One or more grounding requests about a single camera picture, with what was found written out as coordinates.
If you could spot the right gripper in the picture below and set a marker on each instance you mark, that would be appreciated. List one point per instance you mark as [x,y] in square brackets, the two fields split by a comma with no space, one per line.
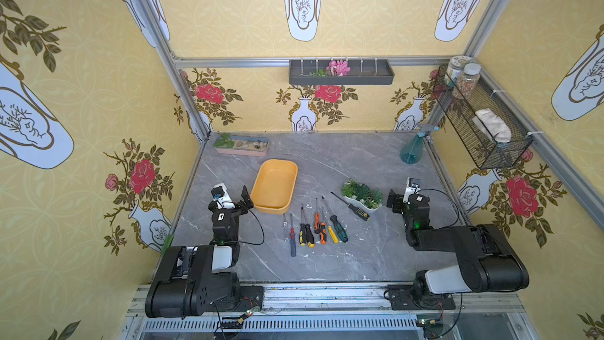
[399,199]

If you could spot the yellow plastic storage box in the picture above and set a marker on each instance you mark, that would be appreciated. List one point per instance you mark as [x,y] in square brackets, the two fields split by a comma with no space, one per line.
[274,186]

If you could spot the clear handle small screwdriver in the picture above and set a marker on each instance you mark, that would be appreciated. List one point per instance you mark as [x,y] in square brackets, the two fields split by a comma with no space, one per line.
[286,228]

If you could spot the green black handle screwdriver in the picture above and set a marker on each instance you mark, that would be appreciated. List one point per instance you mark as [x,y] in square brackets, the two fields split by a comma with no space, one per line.
[339,229]

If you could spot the yellow handle screwdriver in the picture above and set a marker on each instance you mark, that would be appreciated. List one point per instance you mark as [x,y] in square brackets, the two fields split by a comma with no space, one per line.
[330,229]

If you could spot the red blue handle screwdriver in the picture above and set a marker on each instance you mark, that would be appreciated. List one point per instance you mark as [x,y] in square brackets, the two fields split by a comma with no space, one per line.
[292,238]

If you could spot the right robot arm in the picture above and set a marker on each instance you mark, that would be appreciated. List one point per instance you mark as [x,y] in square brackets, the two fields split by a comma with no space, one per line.
[486,262]

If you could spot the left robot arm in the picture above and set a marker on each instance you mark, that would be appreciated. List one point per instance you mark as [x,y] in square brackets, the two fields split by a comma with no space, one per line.
[191,280]

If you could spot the black yellow tester screwdriver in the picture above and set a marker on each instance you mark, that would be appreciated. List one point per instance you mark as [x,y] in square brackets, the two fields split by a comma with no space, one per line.
[356,210]

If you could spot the succulent plant white pot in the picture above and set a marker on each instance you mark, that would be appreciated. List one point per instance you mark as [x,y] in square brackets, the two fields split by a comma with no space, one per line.
[366,196]

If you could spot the pink tray with stones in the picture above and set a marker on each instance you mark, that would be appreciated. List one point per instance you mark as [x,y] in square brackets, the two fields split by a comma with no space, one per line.
[241,145]

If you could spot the teal spray bottle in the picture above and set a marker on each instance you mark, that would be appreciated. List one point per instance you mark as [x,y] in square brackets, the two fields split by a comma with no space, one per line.
[412,152]

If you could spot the white cloth bundle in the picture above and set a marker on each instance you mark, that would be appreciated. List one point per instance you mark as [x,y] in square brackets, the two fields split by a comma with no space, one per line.
[493,126]

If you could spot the spice jar front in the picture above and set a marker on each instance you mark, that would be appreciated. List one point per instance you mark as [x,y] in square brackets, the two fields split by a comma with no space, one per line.
[467,80]

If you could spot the white lid jar back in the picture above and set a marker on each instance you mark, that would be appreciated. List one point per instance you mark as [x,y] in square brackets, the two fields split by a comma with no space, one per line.
[455,67]

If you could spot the pink artificial flower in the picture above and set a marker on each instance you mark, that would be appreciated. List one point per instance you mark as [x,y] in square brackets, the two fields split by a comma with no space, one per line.
[338,68]

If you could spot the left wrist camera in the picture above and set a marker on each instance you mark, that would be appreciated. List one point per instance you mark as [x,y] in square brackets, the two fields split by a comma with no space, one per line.
[220,198]

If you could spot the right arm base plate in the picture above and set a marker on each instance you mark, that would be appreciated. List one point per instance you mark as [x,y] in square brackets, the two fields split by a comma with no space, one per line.
[407,297]

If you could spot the black wire basket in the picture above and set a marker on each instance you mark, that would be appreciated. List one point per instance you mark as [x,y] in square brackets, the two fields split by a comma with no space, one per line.
[485,153]

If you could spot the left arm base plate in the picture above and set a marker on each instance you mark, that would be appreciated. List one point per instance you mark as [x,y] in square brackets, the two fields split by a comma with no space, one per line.
[245,295]

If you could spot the aluminium front rail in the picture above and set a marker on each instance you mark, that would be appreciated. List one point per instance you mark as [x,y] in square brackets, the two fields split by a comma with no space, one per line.
[326,310]

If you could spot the grey wall shelf tray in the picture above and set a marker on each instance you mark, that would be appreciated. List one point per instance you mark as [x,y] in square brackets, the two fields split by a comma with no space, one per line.
[364,71]

